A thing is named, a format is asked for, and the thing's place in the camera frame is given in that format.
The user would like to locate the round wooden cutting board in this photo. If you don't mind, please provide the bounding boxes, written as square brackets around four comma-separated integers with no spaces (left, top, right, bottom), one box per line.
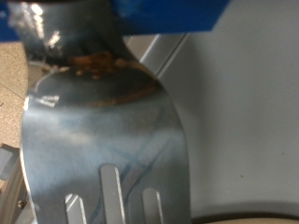
[199,217,299,224]

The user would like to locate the silver toaster oven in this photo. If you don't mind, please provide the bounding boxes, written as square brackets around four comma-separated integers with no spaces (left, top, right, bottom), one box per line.
[122,0,299,220]

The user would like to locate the metal fork with blue block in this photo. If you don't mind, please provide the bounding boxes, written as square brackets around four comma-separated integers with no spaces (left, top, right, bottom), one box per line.
[0,0,232,224]

